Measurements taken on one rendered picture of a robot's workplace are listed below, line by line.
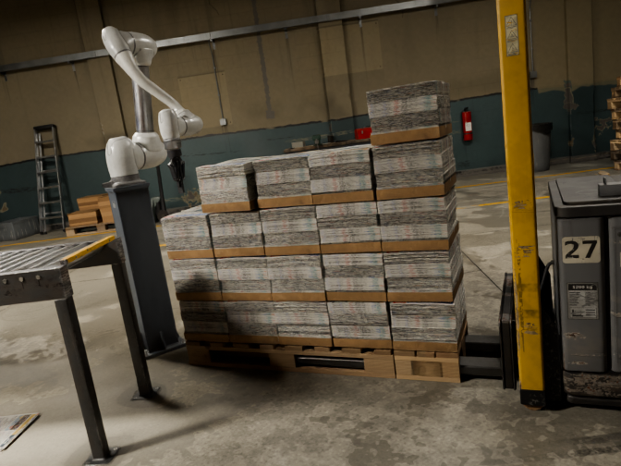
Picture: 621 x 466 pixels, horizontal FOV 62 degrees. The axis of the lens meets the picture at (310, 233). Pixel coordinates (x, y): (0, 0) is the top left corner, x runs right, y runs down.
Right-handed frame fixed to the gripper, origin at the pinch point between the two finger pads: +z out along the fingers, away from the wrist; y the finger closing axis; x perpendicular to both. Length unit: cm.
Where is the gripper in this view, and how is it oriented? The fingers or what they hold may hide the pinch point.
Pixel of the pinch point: (180, 187)
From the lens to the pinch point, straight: 290.1
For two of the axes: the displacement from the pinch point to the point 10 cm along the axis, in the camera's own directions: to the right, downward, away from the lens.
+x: -9.2, 0.5, 4.0
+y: 3.8, -2.3, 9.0
